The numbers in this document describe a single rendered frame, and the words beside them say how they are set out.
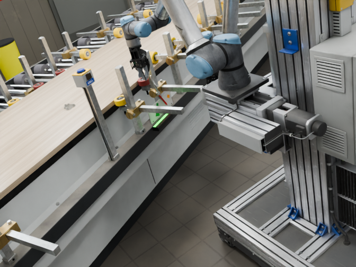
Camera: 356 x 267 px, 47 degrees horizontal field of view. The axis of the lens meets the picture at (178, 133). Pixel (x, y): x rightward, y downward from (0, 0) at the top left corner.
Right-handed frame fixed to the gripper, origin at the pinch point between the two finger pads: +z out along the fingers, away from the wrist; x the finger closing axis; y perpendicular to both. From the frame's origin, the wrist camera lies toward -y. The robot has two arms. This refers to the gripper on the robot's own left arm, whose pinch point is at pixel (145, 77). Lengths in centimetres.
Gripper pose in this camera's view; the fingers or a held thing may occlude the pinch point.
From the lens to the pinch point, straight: 232.5
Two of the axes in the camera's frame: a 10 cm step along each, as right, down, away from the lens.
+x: 9.6, -1.1, -2.6
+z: 2.3, 8.4, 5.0
